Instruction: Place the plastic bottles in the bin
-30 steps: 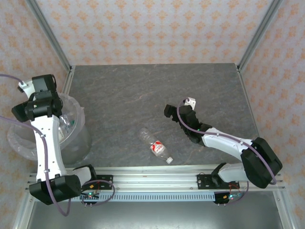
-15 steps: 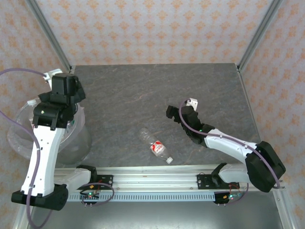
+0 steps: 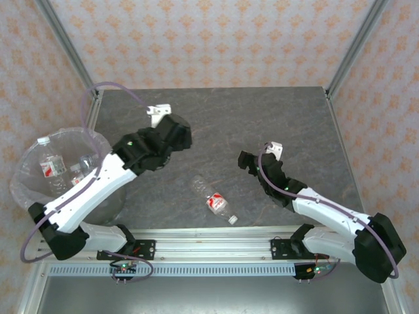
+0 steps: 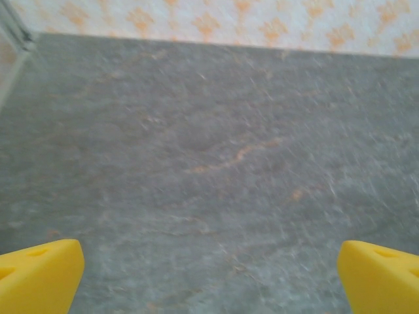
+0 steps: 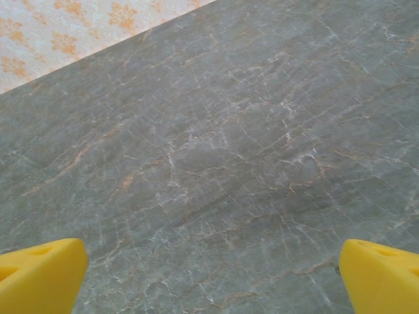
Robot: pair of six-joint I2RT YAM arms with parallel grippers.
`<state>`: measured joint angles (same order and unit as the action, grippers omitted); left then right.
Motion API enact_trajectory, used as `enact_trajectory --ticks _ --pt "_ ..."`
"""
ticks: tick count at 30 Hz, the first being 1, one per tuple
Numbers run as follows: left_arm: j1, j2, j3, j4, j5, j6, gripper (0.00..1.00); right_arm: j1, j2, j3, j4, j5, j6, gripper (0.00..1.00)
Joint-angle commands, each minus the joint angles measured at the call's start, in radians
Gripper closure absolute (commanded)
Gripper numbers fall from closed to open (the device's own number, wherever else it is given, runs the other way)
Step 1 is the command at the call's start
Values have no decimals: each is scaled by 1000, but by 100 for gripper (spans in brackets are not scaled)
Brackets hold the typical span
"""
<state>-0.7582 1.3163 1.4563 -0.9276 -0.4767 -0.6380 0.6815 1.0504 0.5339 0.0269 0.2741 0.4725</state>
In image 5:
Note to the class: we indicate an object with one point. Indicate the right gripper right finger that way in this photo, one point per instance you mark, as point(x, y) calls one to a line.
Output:
point(383, 284)

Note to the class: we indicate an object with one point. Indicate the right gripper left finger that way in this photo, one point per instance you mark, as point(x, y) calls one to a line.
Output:
point(39, 281)

